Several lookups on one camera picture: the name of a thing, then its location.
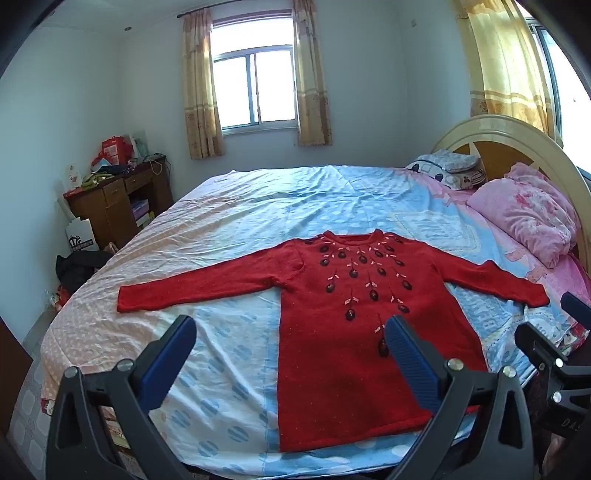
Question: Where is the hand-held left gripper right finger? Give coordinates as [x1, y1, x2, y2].
[385, 315, 536, 480]

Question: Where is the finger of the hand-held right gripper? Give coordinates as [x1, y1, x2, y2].
[560, 292, 591, 325]
[514, 322, 570, 370]

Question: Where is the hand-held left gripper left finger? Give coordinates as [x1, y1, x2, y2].
[46, 315, 198, 480]

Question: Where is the red knitted sweater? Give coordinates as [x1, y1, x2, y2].
[117, 229, 551, 453]

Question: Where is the pink floral quilt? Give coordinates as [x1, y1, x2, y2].
[466, 162, 583, 268]

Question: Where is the black bag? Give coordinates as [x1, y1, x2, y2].
[55, 250, 114, 296]

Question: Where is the red floor packet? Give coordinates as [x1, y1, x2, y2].
[48, 284, 71, 311]

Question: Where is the bed with blue pink sheet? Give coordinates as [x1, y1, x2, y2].
[9, 164, 591, 480]

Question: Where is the white paper bag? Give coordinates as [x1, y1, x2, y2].
[66, 217, 100, 254]

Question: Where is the brown wooden cabinet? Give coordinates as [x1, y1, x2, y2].
[0, 318, 34, 435]

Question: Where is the brown wooden desk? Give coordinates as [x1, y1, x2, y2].
[63, 156, 174, 238]

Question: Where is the light blue patterned pillow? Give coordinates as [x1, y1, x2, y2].
[431, 148, 482, 174]

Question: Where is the cream wooden headboard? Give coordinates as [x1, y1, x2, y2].
[431, 114, 591, 259]

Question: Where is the white cartoon print pillow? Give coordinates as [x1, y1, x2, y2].
[404, 158, 486, 191]

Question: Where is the green cloth pile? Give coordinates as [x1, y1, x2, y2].
[82, 170, 114, 188]

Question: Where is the white red print box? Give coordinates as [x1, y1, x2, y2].
[65, 165, 84, 195]

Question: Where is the red gift box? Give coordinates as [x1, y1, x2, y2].
[100, 135, 134, 167]

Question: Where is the large side window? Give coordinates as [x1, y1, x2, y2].
[526, 14, 591, 176]

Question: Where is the yellow patterned curtain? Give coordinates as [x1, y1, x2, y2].
[455, 0, 555, 134]

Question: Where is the beige patterned curtain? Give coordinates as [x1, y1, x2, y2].
[292, 0, 333, 147]
[181, 8, 226, 160]

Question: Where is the white framed window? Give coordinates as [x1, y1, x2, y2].
[210, 17, 298, 136]

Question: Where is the dark curtain rod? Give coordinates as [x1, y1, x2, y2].
[178, 0, 296, 18]

